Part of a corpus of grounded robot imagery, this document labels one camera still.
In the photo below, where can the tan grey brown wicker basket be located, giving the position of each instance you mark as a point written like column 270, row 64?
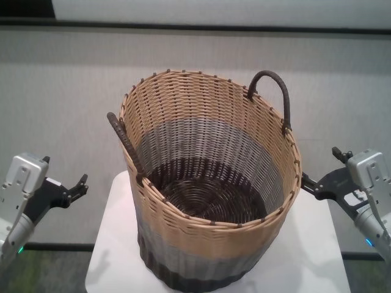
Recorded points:
column 214, row 238

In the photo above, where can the black horizontal partition rail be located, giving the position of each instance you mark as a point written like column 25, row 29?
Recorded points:
column 214, row 25

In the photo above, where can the white foam board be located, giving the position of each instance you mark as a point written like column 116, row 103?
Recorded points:
column 214, row 10

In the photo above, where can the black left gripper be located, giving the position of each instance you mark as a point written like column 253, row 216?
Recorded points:
column 53, row 195

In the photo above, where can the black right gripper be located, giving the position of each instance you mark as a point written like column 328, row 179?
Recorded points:
column 334, row 186

